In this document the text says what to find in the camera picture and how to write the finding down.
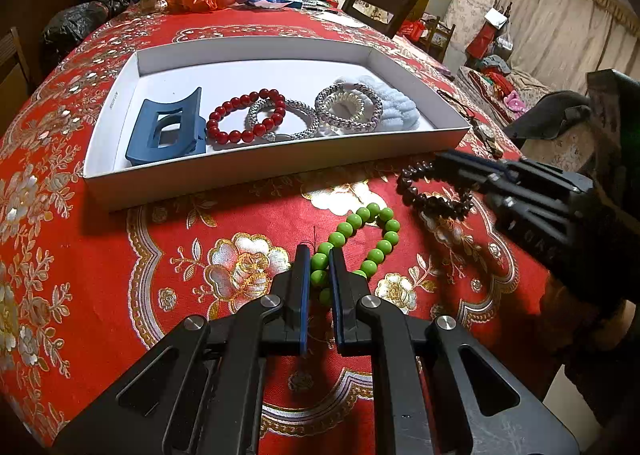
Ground black plastic bag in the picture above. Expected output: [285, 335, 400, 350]
[40, 0, 132, 62]

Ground green bead bracelet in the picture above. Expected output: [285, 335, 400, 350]
[310, 202, 401, 308]

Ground silver gold beaded bracelet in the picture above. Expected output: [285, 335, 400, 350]
[314, 83, 384, 132]

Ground wristwatch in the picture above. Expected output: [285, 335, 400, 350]
[472, 120, 504, 159]

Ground red paper bag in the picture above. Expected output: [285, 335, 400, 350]
[466, 10, 507, 59]

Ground black cord necklace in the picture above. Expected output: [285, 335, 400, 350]
[436, 89, 482, 124]

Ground white cardboard box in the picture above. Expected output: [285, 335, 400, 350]
[82, 36, 471, 213]

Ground blue hair claw clip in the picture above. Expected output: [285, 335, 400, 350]
[125, 87, 208, 168]

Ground dark wooden chair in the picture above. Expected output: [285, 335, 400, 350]
[420, 16, 457, 62]
[341, 0, 420, 38]
[0, 27, 34, 106]

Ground red floral tablecloth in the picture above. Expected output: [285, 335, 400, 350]
[0, 2, 556, 452]

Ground light blue fluffy scrunchie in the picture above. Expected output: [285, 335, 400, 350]
[332, 76, 422, 132]

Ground beige curtains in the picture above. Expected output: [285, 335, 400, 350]
[486, 0, 640, 86]

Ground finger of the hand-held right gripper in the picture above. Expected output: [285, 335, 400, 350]
[447, 167, 531, 236]
[435, 151, 591, 193]

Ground black jacket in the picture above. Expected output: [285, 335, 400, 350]
[502, 90, 594, 142]

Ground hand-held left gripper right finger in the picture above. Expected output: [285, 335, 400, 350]
[327, 249, 583, 455]

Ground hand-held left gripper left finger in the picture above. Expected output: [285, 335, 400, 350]
[52, 244, 313, 455]

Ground dark bead bracelet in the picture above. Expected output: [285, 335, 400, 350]
[396, 160, 476, 222]

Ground rolled floral mattress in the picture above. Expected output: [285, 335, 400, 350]
[444, 0, 499, 39]

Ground red bead bracelet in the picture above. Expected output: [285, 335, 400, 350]
[206, 88, 287, 146]

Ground silver rhinestone bracelet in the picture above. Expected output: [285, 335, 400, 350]
[245, 98, 321, 144]

